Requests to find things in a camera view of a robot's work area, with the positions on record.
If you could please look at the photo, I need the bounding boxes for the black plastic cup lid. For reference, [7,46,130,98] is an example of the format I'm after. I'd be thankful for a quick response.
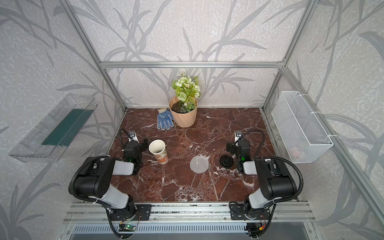
[219,155,234,169]

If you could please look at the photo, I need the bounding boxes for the printed paper milk tea cup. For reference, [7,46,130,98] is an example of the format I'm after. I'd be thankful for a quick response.
[149,140,168,165]

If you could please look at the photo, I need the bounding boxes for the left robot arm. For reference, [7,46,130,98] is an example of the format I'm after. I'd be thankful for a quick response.
[69,139,149,213]

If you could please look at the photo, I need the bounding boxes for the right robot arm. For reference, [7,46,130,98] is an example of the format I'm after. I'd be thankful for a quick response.
[226,139,304,212]

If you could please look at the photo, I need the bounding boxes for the blue dotted work glove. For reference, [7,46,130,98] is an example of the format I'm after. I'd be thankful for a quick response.
[157,108,174,131]

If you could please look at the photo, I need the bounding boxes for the pink item in basket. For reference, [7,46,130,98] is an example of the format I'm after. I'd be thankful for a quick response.
[289,147,304,159]

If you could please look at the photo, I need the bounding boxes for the beige ribbed flower pot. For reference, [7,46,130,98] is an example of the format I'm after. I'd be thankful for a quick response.
[169,97,198,128]

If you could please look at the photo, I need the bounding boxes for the green mat in shelf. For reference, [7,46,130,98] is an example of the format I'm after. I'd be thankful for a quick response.
[42,109,94,147]

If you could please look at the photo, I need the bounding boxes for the green circuit board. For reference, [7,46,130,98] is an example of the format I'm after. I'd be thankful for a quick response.
[119,223,137,232]

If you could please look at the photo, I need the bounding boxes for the green white artificial flowers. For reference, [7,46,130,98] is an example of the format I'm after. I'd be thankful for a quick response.
[172,72,201,114]

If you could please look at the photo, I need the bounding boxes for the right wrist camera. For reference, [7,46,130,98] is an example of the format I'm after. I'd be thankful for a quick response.
[235,131,242,142]

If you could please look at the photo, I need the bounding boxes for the white wire mesh basket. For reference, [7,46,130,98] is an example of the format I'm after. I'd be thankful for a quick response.
[272,91,334,164]

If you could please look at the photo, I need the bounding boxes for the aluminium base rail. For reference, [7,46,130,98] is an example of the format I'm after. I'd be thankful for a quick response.
[63,202,316,224]

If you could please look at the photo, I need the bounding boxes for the clear acrylic wall shelf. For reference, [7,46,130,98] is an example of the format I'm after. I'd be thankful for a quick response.
[9,94,98,163]

